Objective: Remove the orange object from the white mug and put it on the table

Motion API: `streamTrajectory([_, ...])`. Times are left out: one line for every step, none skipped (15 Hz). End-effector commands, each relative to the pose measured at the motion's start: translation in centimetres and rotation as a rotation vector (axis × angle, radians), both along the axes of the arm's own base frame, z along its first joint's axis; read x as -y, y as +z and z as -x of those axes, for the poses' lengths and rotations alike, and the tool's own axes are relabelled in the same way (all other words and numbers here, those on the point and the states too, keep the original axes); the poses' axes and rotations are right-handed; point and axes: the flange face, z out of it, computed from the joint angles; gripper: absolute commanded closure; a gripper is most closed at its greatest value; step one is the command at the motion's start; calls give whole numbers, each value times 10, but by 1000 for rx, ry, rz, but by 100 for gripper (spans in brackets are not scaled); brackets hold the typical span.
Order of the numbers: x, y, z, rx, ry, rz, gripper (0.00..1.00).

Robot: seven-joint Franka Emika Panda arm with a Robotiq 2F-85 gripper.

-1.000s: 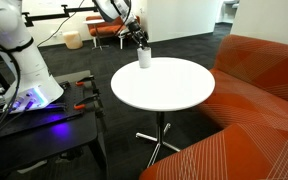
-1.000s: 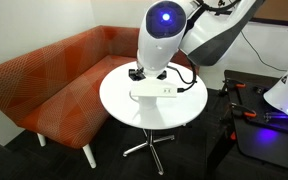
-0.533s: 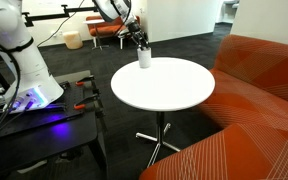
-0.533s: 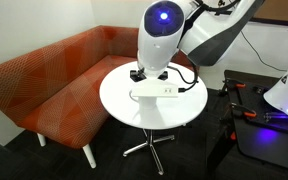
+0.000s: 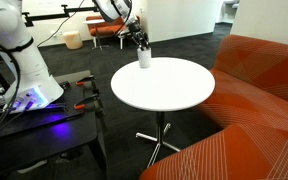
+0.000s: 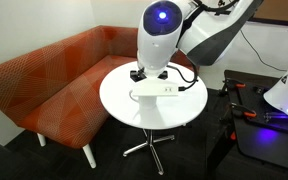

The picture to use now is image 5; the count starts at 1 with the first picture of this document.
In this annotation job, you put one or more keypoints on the beige round pouf stool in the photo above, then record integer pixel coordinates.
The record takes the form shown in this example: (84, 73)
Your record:
(73, 40)

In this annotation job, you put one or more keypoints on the small orange lounge sofa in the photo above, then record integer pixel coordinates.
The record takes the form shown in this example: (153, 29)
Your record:
(109, 30)

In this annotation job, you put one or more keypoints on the small round white side table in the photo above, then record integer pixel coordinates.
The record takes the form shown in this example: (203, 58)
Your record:
(95, 22)

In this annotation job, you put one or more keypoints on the white wall outlet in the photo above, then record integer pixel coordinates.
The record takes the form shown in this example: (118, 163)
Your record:
(56, 33)

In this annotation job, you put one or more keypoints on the black mounting plate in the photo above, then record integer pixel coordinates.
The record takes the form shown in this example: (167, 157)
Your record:
(67, 96)

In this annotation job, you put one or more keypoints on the black camera boom rail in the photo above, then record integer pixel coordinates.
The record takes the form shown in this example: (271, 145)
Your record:
(57, 15)

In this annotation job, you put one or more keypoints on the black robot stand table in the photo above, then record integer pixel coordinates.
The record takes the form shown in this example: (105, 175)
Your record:
(50, 140)

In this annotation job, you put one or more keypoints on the white ceramic mug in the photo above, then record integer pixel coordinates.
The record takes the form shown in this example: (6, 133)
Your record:
(144, 59)

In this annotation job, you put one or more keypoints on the chrome table pedestal base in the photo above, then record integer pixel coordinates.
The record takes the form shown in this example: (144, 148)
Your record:
(159, 133)

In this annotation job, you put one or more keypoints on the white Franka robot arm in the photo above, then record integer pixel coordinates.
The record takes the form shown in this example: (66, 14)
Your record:
(24, 63)

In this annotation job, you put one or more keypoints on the orange patterned corner sofa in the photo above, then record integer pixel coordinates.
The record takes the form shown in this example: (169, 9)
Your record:
(250, 110)

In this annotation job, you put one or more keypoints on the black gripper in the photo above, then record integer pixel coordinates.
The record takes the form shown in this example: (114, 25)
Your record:
(136, 29)

